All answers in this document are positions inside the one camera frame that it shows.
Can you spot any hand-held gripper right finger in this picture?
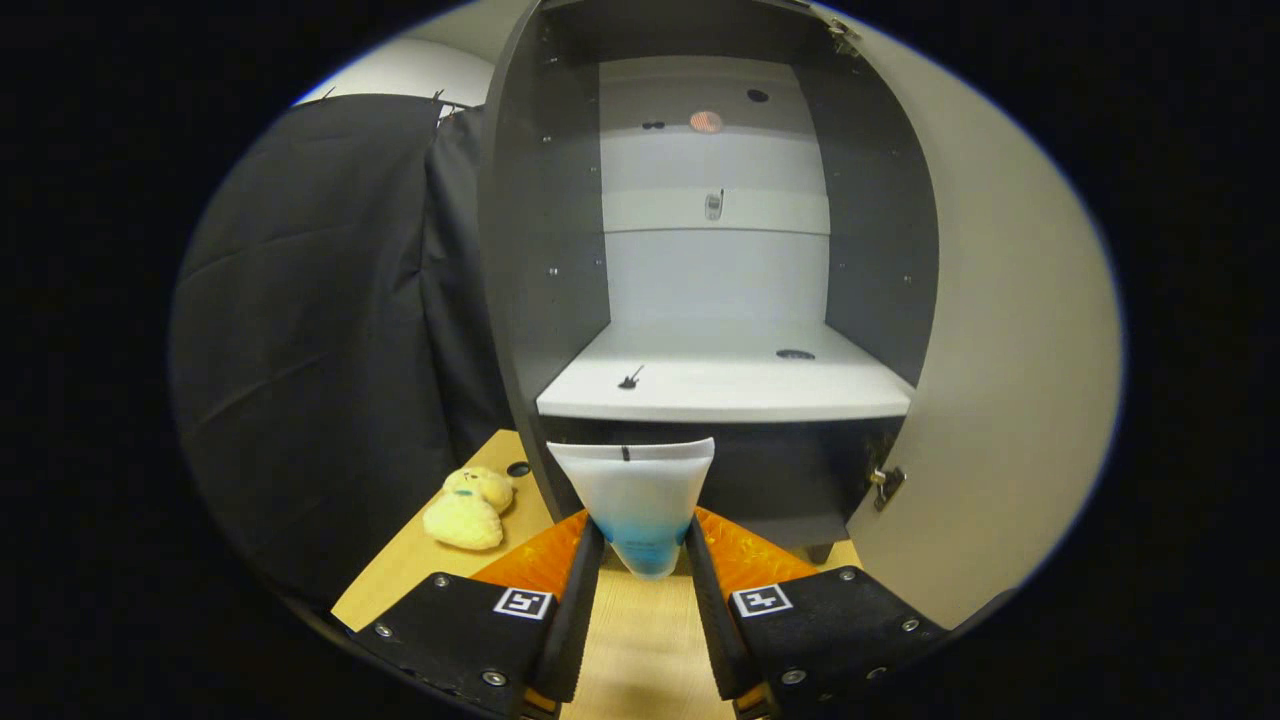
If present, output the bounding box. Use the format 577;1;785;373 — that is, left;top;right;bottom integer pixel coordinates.
685;507;951;720

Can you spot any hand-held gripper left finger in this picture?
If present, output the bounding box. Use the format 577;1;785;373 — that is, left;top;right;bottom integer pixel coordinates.
350;510;606;720

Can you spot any blue and white tube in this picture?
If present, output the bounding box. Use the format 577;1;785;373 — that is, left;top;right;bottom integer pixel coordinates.
546;437;717;581

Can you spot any yellow plush toy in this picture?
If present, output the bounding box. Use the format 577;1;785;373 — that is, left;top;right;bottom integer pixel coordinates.
422;466;517;552

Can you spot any metal door hinge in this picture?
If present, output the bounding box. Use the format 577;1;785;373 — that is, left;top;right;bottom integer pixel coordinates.
868;465;907;513

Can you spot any white cabinet shelf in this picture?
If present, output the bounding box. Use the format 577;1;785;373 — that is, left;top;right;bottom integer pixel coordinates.
536;320;916;424

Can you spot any dark grey cabinet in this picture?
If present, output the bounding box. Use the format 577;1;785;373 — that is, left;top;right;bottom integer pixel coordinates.
478;0;941;566

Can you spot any black backdrop cloth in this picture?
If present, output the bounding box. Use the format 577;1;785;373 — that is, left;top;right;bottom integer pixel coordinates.
170;93;516;606

